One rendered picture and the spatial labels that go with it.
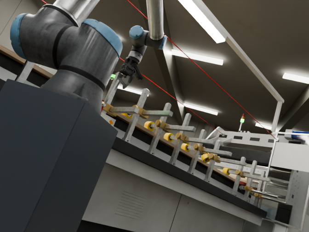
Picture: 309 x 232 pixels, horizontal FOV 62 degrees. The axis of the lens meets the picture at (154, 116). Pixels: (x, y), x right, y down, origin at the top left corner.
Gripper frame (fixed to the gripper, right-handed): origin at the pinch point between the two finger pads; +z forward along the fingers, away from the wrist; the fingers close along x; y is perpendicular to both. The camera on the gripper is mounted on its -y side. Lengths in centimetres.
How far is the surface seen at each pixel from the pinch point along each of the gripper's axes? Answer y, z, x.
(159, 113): -23.9, 6.4, 13.8
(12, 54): 63, 12, -22
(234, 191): -170, 26, -7
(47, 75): 40.7, 13.0, -22.3
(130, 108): 1.1, 15.9, 18.6
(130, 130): -20.4, 21.7, -6.1
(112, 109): 1.1, 16.6, -1.2
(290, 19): -211, -235, -17
